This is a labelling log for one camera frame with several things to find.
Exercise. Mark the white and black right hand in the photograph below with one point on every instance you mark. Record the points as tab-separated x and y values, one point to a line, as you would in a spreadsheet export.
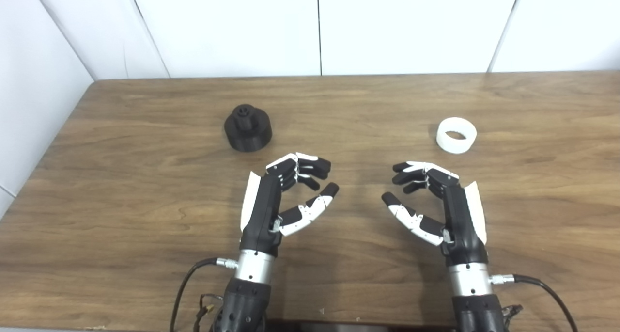
460	220

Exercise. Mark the white and black left hand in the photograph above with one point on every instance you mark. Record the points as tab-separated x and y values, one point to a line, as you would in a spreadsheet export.
264	211

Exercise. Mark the round black part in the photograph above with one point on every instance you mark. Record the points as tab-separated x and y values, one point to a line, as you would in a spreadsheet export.
248	132

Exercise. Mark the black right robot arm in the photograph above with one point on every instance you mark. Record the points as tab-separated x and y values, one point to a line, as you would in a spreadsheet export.
477	308

